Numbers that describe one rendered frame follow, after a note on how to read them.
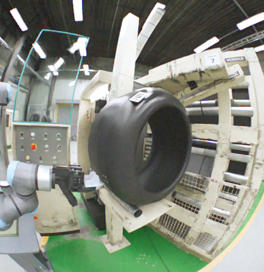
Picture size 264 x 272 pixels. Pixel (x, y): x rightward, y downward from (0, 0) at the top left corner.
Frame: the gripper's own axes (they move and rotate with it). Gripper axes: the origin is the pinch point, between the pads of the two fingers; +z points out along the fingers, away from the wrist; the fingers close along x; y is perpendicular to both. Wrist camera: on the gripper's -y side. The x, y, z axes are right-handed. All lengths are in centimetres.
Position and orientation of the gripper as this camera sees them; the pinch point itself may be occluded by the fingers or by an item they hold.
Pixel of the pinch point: (101, 185)
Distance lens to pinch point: 48.3
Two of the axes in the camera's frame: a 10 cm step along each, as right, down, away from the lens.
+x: -5.9, -0.9, 8.0
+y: 1.8, -9.8, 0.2
